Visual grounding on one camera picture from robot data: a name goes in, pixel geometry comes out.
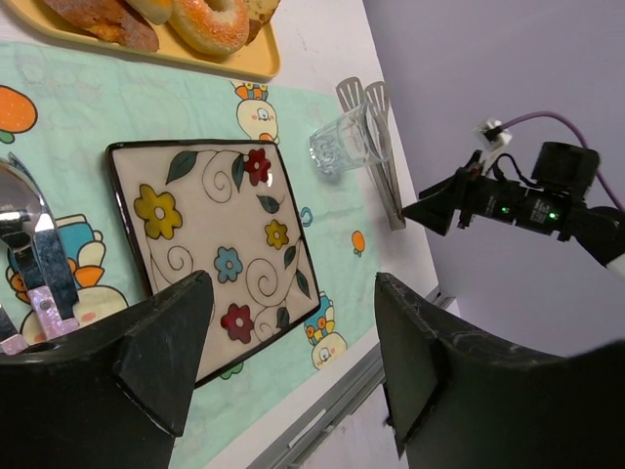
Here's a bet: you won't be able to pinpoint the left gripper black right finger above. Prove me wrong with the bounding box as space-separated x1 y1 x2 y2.
374 273 624 468

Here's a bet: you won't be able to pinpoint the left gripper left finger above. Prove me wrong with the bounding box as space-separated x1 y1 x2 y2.
1 271 214 468

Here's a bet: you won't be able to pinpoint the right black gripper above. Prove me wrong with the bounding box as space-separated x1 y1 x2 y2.
401 142 600 240

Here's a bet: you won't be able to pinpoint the metal serving tongs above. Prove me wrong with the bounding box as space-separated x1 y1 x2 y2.
335 76 406 231

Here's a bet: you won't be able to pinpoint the seeded bread slice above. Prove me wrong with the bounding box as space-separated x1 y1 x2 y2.
244 0 280 45

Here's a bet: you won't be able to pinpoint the striped bread roll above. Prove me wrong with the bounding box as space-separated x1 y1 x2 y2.
126 0 173 25

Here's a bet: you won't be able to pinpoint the reddish brown bread piece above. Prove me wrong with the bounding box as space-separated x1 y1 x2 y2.
44 0 159 52

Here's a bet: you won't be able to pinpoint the clear drinking glass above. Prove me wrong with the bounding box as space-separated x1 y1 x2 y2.
309 102 383 175

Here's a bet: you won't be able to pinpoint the square floral ceramic plate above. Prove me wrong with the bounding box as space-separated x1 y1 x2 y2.
104 139 320 385

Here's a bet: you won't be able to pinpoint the yellow plastic tray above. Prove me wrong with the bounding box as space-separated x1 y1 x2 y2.
1 1 281 81

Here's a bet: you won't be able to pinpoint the green cartoon placemat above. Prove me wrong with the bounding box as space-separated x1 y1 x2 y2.
1 42 380 468

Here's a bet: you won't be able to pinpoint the sugared orange donut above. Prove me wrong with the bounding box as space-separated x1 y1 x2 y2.
168 0 249 56

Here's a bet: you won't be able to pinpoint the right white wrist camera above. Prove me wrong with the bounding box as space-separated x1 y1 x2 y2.
474 117 512 151

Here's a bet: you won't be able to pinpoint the knife with pink handle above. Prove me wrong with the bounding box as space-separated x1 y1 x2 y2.
1 153 79 338

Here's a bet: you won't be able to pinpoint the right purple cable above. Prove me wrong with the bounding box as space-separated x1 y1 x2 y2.
497 110 625 209

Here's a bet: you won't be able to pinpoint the aluminium table front rail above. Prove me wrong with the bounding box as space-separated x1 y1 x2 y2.
246 285 458 469

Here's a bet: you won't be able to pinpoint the spoon with pink handle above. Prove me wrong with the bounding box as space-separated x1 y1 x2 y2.
1 160 67 339

